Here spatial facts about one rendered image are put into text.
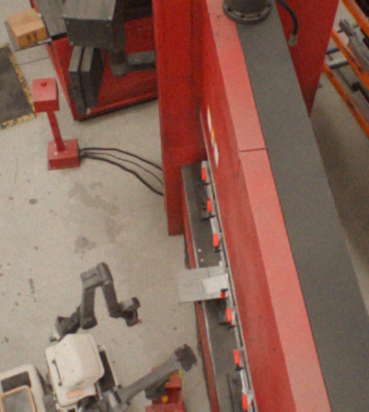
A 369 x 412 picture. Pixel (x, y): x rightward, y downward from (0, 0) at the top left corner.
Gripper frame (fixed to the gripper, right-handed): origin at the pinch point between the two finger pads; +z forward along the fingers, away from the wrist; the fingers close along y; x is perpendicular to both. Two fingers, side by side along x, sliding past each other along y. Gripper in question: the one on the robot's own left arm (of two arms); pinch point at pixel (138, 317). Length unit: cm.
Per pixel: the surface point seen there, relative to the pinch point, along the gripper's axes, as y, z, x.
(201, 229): 42, 35, -41
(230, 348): -28, 29, -30
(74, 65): 121, -49, -37
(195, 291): 2.4, 14.4, -29.2
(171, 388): -33.3, 24.1, 6.4
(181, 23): 88, -64, -99
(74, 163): 175, 87, 41
